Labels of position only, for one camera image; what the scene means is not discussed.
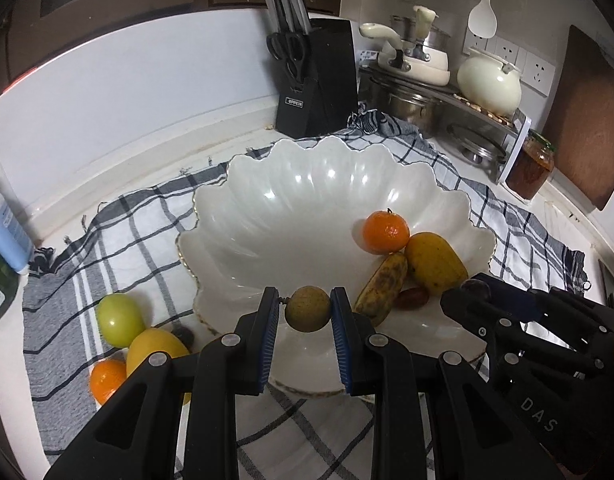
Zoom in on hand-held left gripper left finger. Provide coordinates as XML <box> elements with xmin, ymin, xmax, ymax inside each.
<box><xmin>44</xmin><ymin>286</ymin><xmax>280</xmax><ymax>480</ymax></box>

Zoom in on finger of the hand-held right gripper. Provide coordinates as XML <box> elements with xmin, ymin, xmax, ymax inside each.
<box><xmin>439</xmin><ymin>291</ymin><xmax>609</xmax><ymax>387</ymax></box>
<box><xmin>468</xmin><ymin>273</ymin><xmax>614</xmax><ymax>332</ymax></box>

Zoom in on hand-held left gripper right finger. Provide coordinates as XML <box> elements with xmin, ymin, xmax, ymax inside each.
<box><xmin>329</xmin><ymin>286</ymin><xmax>560</xmax><ymax>480</ymax></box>

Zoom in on brown longan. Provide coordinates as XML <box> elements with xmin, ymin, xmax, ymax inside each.
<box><xmin>284</xmin><ymin>286</ymin><xmax>333</xmax><ymax>332</ymax></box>

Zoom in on small spotted banana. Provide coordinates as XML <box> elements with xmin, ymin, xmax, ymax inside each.
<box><xmin>354</xmin><ymin>251</ymin><xmax>409</xmax><ymax>327</ymax></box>

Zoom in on red jujube date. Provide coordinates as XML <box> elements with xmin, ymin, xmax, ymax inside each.
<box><xmin>397</xmin><ymin>286</ymin><xmax>430</xmax><ymax>309</ymax></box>

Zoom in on yellow mango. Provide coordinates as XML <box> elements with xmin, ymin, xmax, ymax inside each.
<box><xmin>405</xmin><ymin>231</ymin><xmax>469</xmax><ymax>295</ymax></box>

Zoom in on large orange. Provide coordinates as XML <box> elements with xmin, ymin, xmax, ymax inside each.
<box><xmin>362</xmin><ymin>210</ymin><xmax>411</xmax><ymax>255</ymax></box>

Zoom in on white scalloped bowl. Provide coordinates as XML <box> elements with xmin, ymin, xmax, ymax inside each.
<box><xmin>176</xmin><ymin>135</ymin><xmax>497</xmax><ymax>396</ymax></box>

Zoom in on yellow lemon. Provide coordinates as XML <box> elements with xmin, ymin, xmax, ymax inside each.
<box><xmin>126</xmin><ymin>327</ymin><xmax>193</xmax><ymax>406</ymax></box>

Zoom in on glass jar of sauce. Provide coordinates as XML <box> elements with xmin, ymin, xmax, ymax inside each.
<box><xmin>504</xmin><ymin>130</ymin><xmax>556</xmax><ymax>201</ymax></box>

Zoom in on green round fruit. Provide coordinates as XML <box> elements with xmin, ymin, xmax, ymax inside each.
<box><xmin>97</xmin><ymin>293</ymin><xmax>145</xmax><ymax>348</ymax></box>

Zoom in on steel white pot rack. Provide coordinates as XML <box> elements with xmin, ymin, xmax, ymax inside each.
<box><xmin>359</xmin><ymin>62</ymin><xmax>533</xmax><ymax>186</ymax></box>

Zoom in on steel pot lid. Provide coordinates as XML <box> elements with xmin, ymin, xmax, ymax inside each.
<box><xmin>444</xmin><ymin>122</ymin><xmax>510</xmax><ymax>166</ymax></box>

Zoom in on small orange tangerine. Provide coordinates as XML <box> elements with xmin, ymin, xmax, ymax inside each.
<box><xmin>89</xmin><ymin>359</ymin><xmax>128</xmax><ymax>405</ymax></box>

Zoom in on black white checked cloth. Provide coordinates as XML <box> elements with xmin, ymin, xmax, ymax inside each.
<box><xmin>22</xmin><ymin>105</ymin><xmax>588</xmax><ymax>466</ymax></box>

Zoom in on brown wooden cutting board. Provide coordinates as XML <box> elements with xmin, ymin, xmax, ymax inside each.
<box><xmin>540</xmin><ymin>25</ymin><xmax>614</xmax><ymax>211</ymax></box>

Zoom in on bamboo trivet mat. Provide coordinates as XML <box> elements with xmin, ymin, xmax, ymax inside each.
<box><xmin>454</xmin><ymin>91</ymin><xmax>518</xmax><ymax>125</ymax></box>

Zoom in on cream lidded casserole pot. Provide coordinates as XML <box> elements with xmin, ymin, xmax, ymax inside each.
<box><xmin>457</xmin><ymin>52</ymin><xmax>524</xmax><ymax>117</ymax></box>

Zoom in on large steel pot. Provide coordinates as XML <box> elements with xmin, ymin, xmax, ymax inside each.
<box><xmin>369</xmin><ymin>77</ymin><xmax>445</xmax><ymax>138</ymax></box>

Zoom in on cream frying pan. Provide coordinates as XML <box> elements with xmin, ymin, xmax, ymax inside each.
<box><xmin>359</xmin><ymin>22</ymin><xmax>452</xmax><ymax>87</ymax></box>

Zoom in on black knife block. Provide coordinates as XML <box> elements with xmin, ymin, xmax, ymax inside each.
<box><xmin>276</xmin><ymin>17</ymin><xmax>359</xmax><ymax>138</ymax></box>

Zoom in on white blue pump bottle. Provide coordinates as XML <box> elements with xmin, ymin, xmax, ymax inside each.
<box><xmin>0</xmin><ymin>191</ymin><xmax>34</xmax><ymax>275</ymax></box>

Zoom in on black kitchen scissors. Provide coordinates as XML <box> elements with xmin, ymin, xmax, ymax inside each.
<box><xmin>265</xmin><ymin>31</ymin><xmax>310</xmax><ymax>83</ymax></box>

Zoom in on white rice spoon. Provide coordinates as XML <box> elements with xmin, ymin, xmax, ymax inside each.
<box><xmin>468</xmin><ymin>0</ymin><xmax>498</xmax><ymax>40</ymax></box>

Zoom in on white wall outlet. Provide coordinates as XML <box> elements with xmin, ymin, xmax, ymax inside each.
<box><xmin>517</xmin><ymin>50</ymin><xmax>558</xmax><ymax>96</ymax></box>
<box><xmin>462</xmin><ymin>27</ymin><xmax>490</xmax><ymax>56</ymax></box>
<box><xmin>487</xmin><ymin>37</ymin><xmax>525</xmax><ymax>68</ymax></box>

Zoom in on steel saucepan cream handle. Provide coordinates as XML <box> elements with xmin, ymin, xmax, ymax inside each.
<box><xmin>389</xmin><ymin>5</ymin><xmax>452</xmax><ymax>61</ymax></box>

